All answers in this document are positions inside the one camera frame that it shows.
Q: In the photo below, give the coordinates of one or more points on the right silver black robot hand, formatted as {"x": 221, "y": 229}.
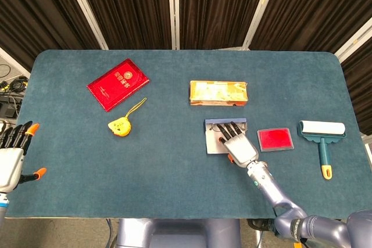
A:
{"x": 241, "y": 149}

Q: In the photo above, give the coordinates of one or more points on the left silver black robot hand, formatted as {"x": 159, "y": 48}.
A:
{"x": 8, "y": 165}

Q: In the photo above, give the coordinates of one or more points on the white and blue glasses case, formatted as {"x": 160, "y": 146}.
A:
{"x": 213, "y": 146}

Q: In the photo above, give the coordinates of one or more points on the wire frame eyeglasses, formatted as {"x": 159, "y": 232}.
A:
{"x": 211, "y": 127}

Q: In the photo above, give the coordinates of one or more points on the right purple-grey robot arm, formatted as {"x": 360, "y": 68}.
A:
{"x": 279, "y": 192}

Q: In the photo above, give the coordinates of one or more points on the purple-grey robot base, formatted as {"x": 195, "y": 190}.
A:
{"x": 174, "y": 233}

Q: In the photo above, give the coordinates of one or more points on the red ink stamp pad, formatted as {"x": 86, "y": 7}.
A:
{"x": 275, "y": 139}

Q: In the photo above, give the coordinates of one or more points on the golden rectangular box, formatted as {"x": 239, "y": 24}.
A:
{"x": 218, "y": 91}

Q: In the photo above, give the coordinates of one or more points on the black shoe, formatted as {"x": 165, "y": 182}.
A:
{"x": 258, "y": 224}

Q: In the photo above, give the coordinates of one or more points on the blue felt table mat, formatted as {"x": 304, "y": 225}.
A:
{"x": 162, "y": 172}

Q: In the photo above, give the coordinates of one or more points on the teal lint roller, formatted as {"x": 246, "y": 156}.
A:
{"x": 322, "y": 128}

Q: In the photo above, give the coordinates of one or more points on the red certificate book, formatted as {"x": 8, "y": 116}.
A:
{"x": 117, "y": 85}

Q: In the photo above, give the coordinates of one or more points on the dark brown curtain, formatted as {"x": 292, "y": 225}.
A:
{"x": 314, "y": 7}
{"x": 128, "y": 7}
{"x": 35, "y": 12}
{"x": 218, "y": 7}
{"x": 361, "y": 85}

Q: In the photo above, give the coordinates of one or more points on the white partition frame bar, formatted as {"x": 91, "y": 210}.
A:
{"x": 173, "y": 10}
{"x": 85, "y": 7}
{"x": 11, "y": 61}
{"x": 261, "y": 7}
{"x": 353, "y": 41}

